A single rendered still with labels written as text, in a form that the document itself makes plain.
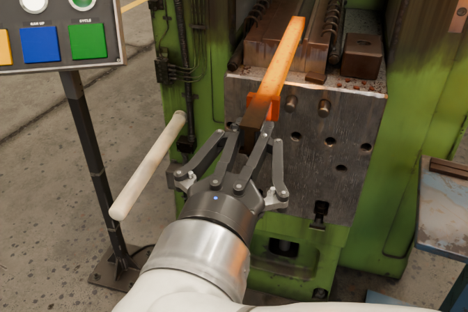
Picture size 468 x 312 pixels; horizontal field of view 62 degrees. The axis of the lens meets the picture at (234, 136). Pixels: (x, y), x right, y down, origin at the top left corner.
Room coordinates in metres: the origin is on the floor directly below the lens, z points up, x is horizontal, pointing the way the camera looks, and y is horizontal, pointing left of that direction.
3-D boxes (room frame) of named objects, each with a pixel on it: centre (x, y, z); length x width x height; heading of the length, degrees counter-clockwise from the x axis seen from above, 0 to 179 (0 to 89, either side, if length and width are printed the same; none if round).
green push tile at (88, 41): (0.82, 0.32, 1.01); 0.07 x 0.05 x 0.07; 100
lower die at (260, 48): (1.06, -0.17, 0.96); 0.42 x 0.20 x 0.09; 165
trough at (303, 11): (1.06, -0.20, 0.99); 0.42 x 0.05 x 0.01; 165
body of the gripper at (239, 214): (0.28, 0.01, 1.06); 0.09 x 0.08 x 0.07; 165
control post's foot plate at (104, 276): (0.93, 0.44, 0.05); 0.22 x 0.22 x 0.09; 75
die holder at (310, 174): (1.06, -0.23, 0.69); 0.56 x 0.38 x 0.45; 165
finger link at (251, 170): (0.34, -0.02, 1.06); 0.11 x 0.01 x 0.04; 160
